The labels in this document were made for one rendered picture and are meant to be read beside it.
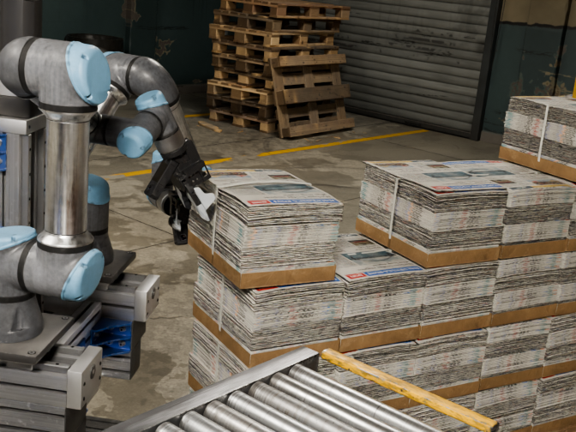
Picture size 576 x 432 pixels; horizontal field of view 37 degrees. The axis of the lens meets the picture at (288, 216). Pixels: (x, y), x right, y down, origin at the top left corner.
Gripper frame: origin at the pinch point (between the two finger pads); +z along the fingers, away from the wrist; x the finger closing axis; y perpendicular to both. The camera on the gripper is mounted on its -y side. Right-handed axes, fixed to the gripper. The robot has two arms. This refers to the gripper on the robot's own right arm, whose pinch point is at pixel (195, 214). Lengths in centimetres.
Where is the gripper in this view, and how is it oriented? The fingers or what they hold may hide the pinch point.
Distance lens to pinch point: 229.9
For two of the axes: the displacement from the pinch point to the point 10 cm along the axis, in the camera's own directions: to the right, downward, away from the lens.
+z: 3.4, 8.1, 4.9
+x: -5.1, -2.8, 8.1
